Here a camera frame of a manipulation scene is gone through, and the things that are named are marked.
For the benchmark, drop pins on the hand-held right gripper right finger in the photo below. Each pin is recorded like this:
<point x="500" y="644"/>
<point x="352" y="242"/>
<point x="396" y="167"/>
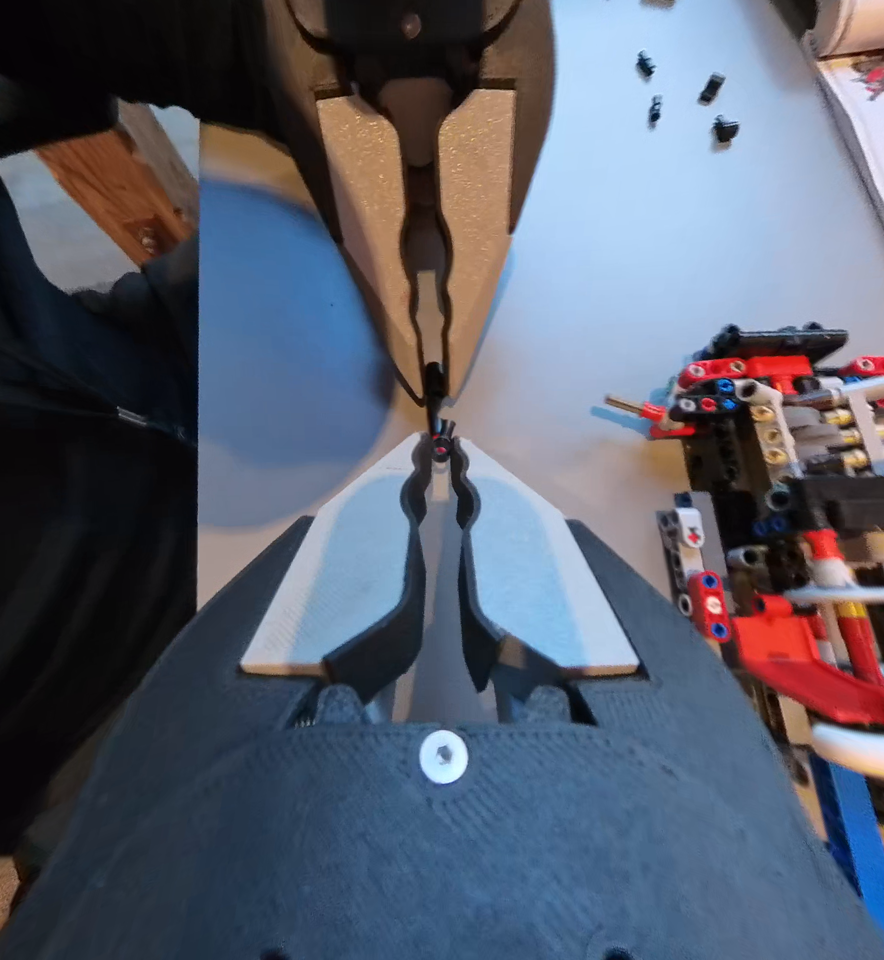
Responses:
<point x="539" y="577"/>

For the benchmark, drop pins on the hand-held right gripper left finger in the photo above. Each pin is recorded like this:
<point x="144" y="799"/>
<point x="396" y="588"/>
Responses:
<point x="344" y="577"/>

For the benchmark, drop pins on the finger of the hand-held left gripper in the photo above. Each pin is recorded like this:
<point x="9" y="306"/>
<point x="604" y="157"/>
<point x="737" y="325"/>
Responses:
<point x="479" y="210"/>
<point x="367" y="210"/>

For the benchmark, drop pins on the black toy assembly red pin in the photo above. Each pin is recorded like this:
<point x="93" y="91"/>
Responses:
<point x="434" y="397"/>

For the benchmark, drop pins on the light grey desk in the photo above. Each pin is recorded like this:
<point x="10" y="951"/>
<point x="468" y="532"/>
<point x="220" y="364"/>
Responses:
<point x="599" y="262"/>

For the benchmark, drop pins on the wooden trestle leg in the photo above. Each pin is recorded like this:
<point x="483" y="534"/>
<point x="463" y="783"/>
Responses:
<point x="119" y="187"/>

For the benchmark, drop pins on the person's black clothing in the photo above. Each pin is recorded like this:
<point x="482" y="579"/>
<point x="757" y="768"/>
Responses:
<point x="74" y="525"/>

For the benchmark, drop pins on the toy brick vehicle model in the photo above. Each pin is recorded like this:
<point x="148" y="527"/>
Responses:
<point x="786" y="450"/>

